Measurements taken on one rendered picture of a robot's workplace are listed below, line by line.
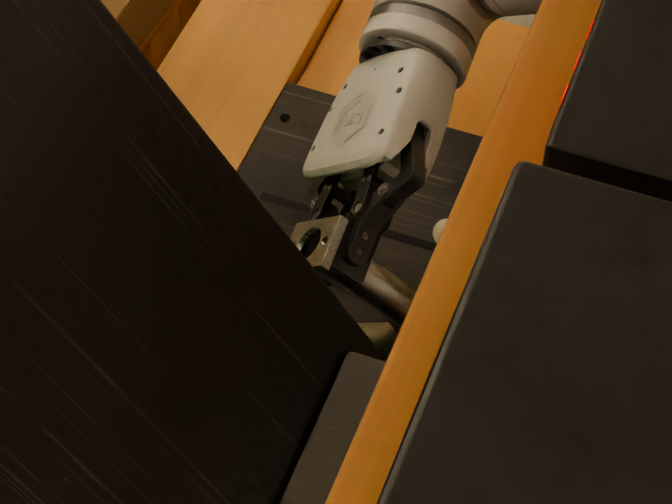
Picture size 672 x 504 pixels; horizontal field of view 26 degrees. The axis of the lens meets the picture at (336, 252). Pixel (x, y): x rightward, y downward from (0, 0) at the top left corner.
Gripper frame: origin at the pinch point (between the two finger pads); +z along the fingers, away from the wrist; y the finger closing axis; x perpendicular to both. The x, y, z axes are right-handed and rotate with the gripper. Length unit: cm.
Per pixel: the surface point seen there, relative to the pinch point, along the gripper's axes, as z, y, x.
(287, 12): -42, -50, 12
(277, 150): -23.2, -41.6, 13.5
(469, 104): -37, -35, 29
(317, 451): 15.4, 8.3, -0.9
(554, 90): 1.7, 34.8, -12.9
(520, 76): 1.5, 33.5, -14.1
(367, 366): 8.7, 7.4, 0.9
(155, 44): -39, -70, 7
